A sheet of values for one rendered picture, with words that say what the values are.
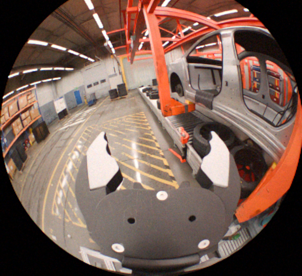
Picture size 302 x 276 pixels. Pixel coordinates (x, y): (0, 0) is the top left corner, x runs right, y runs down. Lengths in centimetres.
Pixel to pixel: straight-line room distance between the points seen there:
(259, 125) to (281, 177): 68
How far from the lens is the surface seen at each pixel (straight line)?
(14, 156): 640
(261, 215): 154
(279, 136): 107
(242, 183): 107
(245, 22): 368
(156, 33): 192
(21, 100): 1020
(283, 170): 55
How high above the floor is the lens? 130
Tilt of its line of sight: 28 degrees down
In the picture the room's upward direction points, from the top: 10 degrees counter-clockwise
